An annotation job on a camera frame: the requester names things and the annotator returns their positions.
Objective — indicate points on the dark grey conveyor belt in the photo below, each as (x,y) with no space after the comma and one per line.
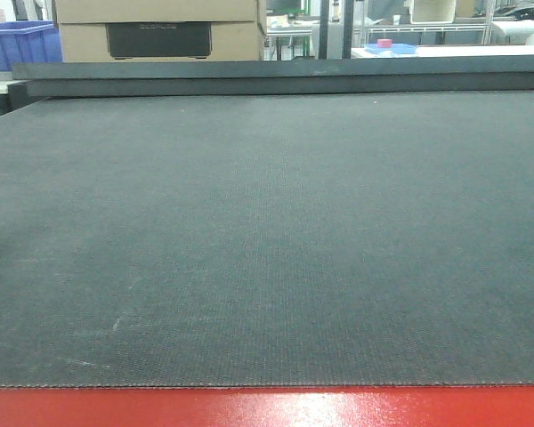
(268,241)

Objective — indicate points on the small pink block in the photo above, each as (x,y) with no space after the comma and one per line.
(384,43)

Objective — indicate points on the red conveyor front edge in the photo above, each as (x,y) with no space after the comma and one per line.
(350,406)

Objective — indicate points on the blue plastic bin far left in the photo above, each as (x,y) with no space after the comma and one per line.
(28,41)

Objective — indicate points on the white background table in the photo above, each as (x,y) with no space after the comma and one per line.
(439,51)

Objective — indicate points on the flat blue tray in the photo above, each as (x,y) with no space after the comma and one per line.
(395,50)

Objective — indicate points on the lower cardboard box black print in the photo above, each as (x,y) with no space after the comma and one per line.
(230,41)

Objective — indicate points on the cream plastic container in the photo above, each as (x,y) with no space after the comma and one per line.
(425,12)

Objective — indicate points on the upper cardboard box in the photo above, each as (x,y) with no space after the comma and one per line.
(104,11)

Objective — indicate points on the black vertical post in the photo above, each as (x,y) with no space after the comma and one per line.
(323,37)
(348,16)

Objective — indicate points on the aluminium frame rack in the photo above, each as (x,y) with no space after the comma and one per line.
(391,19)

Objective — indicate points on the dark conveyor back rail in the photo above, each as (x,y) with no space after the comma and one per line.
(162,89)

